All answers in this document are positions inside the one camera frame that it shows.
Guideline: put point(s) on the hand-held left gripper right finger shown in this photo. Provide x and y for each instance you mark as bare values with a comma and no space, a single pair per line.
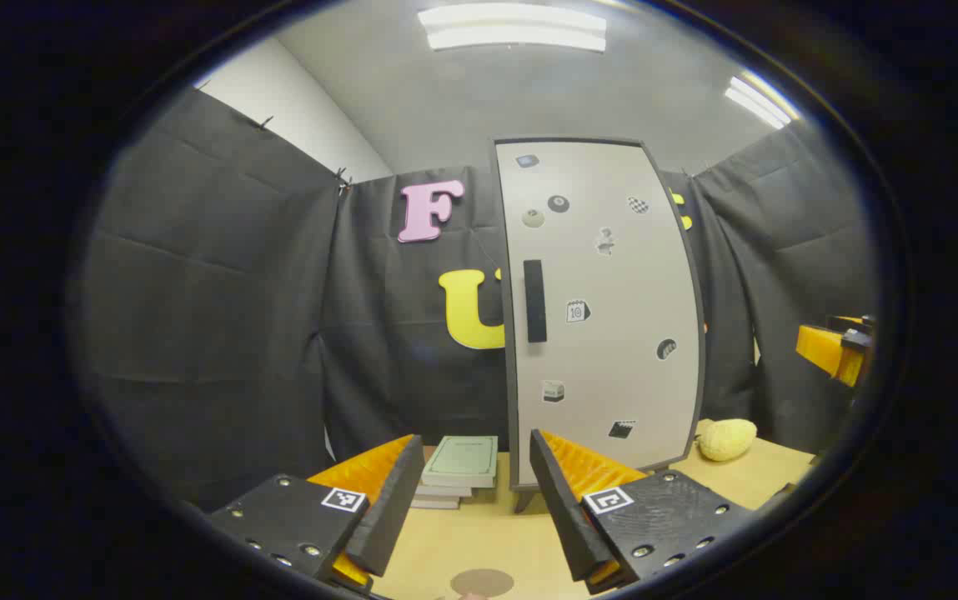
562,508

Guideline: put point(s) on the grey cabinet door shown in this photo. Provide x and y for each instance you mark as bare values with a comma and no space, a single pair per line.
612,375

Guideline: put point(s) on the white book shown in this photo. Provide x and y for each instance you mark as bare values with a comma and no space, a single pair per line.
435,502

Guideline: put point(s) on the long ceiling light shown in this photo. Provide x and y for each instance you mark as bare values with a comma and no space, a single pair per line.
758,100
512,27

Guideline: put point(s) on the dark grey cabinet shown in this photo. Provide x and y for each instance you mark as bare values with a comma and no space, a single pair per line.
524,498

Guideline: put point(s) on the black backdrop cloth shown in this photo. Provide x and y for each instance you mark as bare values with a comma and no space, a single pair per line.
220,317

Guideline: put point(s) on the green book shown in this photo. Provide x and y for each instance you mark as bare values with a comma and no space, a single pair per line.
462,458

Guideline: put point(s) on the brown book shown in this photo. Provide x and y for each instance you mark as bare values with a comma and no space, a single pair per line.
443,491

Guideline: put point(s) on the round brown coaster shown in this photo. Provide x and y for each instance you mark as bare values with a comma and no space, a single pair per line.
483,582

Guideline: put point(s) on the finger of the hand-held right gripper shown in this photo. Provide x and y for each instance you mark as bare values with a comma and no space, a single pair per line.
820,348

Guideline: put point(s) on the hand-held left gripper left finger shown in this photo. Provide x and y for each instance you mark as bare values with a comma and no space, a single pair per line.
391,508

